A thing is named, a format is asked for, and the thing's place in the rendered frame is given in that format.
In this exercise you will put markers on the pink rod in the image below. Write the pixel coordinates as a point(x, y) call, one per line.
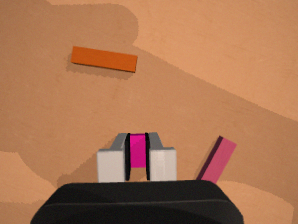
point(217, 160)

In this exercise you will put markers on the orange rectangular bar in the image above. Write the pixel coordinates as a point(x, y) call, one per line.
point(104, 59)

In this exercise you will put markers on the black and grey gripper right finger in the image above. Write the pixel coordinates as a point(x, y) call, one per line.
point(161, 163)

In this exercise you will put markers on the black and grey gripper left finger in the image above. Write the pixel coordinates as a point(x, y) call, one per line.
point(114, 164)

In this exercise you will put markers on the magenta block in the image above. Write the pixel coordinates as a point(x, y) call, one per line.
point(137, 150)

